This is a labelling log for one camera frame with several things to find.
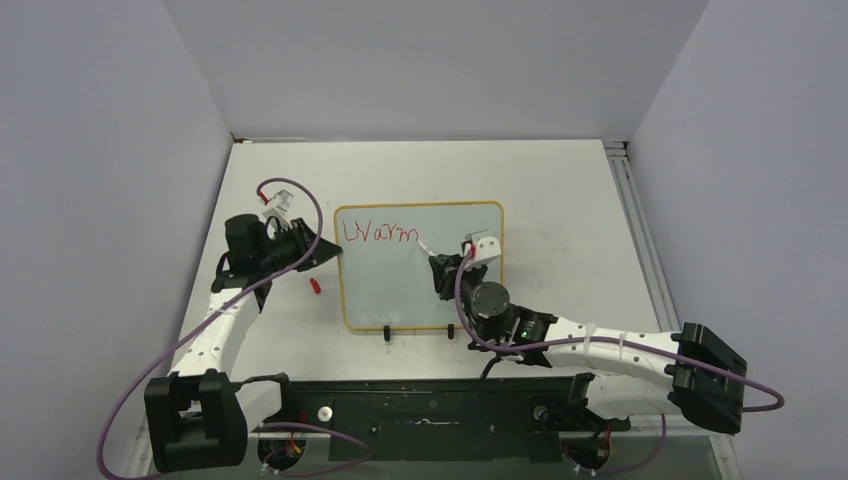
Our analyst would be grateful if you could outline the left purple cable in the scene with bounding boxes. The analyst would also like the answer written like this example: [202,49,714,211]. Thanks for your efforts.
[96,177,325,480]

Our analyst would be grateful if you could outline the white red marker pen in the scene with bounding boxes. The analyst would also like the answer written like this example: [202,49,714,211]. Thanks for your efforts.
[416,240,437,257]

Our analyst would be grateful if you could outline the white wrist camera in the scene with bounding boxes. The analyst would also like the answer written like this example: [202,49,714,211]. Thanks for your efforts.
[262,189,294,224]
[461,230,502,270]

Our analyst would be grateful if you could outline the aluminium rail frame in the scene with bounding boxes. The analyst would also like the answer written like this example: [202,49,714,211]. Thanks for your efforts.
[602,141,681,330]

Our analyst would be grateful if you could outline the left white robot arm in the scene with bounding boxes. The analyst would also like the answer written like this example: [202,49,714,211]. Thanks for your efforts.
[144,214,343,473]

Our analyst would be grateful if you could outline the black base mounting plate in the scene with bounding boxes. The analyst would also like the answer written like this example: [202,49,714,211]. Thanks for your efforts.
[268,374,631,462]

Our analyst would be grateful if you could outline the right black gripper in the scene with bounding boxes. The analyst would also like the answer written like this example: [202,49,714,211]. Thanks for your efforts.
[433,253,494,343]

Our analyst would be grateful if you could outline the purple cable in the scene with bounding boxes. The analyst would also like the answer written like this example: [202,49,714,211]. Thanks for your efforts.
[96,177,325,480]
[454,248,786,413]

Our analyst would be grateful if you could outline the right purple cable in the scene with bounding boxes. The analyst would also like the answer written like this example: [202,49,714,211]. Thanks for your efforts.
[454,248,786,413]

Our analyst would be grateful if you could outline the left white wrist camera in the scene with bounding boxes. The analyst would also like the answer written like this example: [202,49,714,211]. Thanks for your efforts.
[262,189,294,224]

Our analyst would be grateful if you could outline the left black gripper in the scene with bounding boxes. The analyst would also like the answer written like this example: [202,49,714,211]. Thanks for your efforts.
[257,218,342,274]

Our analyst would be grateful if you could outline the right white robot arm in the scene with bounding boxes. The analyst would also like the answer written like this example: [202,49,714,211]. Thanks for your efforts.
[428,255,747,434]

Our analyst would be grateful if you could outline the yellow-framed whiteboard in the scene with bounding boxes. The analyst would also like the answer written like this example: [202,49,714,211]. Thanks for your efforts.
[334,201,505,331]

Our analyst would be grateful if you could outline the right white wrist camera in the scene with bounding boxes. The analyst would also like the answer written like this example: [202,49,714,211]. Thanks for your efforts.
[461,230,502,270]

